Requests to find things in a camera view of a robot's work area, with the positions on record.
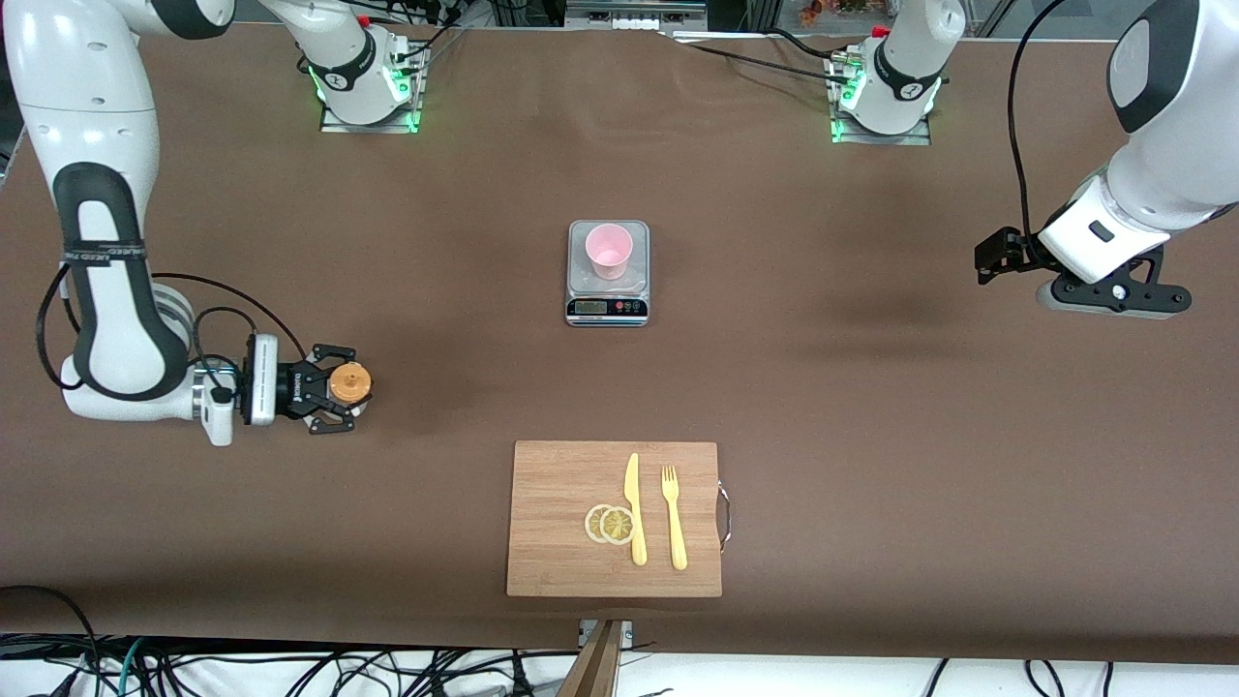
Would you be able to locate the translucent sauce bottle orange cap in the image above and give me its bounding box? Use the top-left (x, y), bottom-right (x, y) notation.
top-left (328, 361), bottom-right (378, 413)

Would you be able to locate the pink plastic cup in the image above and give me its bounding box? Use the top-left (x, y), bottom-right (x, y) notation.
top-left (585, 223), bottom-right (635, 282)

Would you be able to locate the brown table cover sheet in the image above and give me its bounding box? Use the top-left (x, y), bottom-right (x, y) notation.
top-left (0, 17), bottom-right (1239, 665)

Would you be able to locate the silver digital kitchen scale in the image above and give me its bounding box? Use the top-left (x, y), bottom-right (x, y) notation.
top-left (565, 220), bottom-right (651, 328)

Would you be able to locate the yellow plastic knife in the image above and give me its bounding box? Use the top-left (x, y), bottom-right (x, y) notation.
top-left (624, 452), bottom-right (648, 567)

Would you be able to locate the yellow plastic fork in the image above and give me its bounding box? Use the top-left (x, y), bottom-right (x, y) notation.
top-left (661, 465), bottom-right (688, 571)

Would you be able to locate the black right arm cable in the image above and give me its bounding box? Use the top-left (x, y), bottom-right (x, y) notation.
top-left (36, 261), bottom-right (312, 394)

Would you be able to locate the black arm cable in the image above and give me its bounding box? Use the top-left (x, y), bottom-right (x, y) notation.
top-left (36, 261), bottom-right (312, 394)
top-left (1006, 0), bottom-right (1075, 239)

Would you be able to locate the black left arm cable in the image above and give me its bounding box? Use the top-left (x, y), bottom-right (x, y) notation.
top-left (1006, 0), bottom-right (1075, 239)

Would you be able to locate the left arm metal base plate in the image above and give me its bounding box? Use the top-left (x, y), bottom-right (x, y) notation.
top-left (831, 58), bottom-right (932, 146)

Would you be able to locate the wooden cutting board metal handle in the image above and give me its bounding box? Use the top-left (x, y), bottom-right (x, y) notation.
top-left (506, 440), bottom-right (732, 598)

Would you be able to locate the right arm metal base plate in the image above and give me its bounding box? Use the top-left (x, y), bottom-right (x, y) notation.
top-left (319, 44), bottom-right (424, 135)

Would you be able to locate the short black tabletop cable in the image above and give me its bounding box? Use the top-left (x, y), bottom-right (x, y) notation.
top-left (770, 27), bottom-right (838, 61)

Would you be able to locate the long black tabletop cable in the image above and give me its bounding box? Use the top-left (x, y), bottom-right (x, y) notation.
top-left (678, 41), bottom-right (843, 84)

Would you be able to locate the teal floor cable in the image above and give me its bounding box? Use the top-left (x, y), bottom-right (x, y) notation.
top-left (114, 637), bottom-right (148, 697)

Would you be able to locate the black looped floor cable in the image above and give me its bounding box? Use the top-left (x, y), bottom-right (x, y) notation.
top-left (0, 585), bottom-right (103, 697)

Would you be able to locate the aluminium frame post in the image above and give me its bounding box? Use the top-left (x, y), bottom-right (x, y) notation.
top-left (557, 620), bottom-right (635, 697)

